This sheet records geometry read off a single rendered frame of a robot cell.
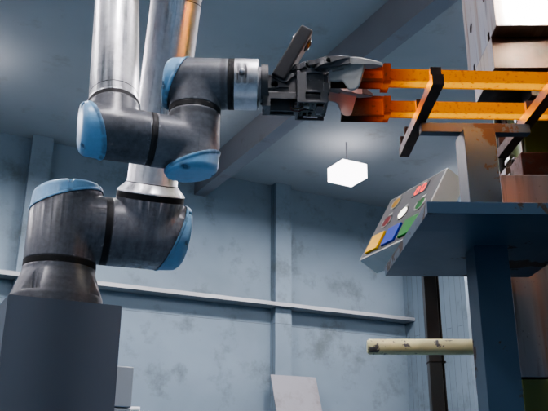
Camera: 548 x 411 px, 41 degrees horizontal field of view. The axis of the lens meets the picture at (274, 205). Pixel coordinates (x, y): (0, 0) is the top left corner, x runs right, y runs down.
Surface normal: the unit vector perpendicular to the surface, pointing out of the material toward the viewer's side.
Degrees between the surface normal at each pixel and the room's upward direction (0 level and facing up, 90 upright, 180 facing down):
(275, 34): 180
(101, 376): 90
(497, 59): 90
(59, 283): 70
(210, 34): 180
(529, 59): 90
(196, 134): 90
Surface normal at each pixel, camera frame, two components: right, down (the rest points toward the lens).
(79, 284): 0.66, -0.55
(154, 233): 0.37, 0.05
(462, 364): -0.88, -0.16
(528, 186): -0.03, -0.33
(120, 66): 0.34, -0.62
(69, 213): 0.34, -0.31
